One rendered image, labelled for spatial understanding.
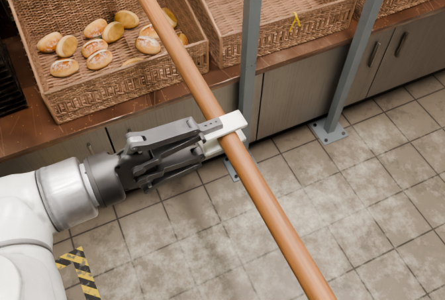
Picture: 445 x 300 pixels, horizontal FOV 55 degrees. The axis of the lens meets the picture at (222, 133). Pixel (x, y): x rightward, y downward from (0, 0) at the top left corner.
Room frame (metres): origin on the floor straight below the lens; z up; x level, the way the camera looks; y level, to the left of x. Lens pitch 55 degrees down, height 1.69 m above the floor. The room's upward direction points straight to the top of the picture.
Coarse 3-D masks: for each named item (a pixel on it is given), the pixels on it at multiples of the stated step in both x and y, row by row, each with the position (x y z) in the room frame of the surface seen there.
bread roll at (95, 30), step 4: (96, 20) 1.26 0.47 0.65; (100, 20) 1.26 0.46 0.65; (104, 20) 1.27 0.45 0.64; (92, 24) 1.23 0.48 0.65; (96, 24) 1.24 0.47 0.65; (100, 24) 1.24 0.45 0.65; (104, 24) 1.25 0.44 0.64; (88, 28) 1.22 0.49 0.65; (92, 28) 1.22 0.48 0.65; (96, 28) 1.22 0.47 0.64; (100, 28) 1.23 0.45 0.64; (84, 32) 1.21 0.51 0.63; (88, 32) 1.21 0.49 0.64; (92, 32) 1.21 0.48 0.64; (96, 32) 1.21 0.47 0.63; (100, 32) 1.22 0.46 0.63; (88, 36) 1.20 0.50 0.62; (92, 36) 1.20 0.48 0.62; (96, 36) 1.21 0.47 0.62; (100, 36) 1.22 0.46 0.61
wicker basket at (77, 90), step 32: (32, 0) 1.25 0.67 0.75; (64, 0) 1.28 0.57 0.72; (96, 0) 1.32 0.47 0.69; (128, 0) 1.37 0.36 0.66; (160, 0) 1.41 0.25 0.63; (32, 32) 1.20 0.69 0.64; (64, 32) 1.24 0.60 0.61; (128, 32) 1.26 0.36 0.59; (192, 32) 1.17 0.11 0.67; (32, 64) 0.92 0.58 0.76; (128, 64) 0.95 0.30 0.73; (160, 64) 0.99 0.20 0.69; (64, 96) 0.85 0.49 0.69; (96, 96) 0.94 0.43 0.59; (128, 96) 0.93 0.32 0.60
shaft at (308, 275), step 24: (144, 0) 0.66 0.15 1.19; (168, 24) 0.60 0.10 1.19; (168, 48) 0.54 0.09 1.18; (192, 72) 0.48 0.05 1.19; (240, 144) 0.34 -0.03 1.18; (240, 168) 0.30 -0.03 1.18; (264, 192) 0.26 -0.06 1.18; (264, 216) 0.23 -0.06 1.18; (288, 240) 0.20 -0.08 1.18; (312, 264) 0.17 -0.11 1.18; (312, 288) 0.14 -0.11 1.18
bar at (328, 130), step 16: (256, 0) 1.00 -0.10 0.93; (368, 0) 1.22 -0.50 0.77; (256, 16) 1.01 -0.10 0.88; (368, 16) 1.20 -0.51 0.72; (256, 32) 1.01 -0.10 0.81; (368, 32) 1.21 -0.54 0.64; (256, 48) 1.01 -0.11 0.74; (352, 48) 1.22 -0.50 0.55; (240, 64) 1.03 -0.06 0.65; (352, 64) 1.20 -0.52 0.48; (240, 80) 1.02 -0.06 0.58; (352, 80) 1.21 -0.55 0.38; (240, 96) 1.02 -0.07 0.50; (336, 96) 1.21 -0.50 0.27; (240, 112) 1.01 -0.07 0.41; (336, 112) 1.20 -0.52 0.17; (320, 128) 1.23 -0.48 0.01; (336, 128) 1.23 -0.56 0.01; (224, 160) 1.04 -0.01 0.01
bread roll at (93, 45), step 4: (88, 40) 1.16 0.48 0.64; (92, 40) 1.15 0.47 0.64; (96, 40) 1.16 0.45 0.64; (100, 40) 1.16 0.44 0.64; (104, 40) 1.17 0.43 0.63; (84, 44) 1.14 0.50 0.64; (88, 44) 1.13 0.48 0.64; (92, 44) 1.14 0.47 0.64; (96, 44) 1.14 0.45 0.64; (100, 44) 1.15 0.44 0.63; (104, 44) 1.16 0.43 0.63; (84, 48) 1.13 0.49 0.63; (88, 48) 1.12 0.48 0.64; (92, 48) 1.13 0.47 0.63; (96, 48) 1.13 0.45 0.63; (100, 48) 1.14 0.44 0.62; (104, 48) 1.14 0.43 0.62; (84, 52) 1.12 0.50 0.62; (88, 52) 1.12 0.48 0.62; (92, 52) 1.12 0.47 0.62; (84, 56) 1.12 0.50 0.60; (88, 56) 1.11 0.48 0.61
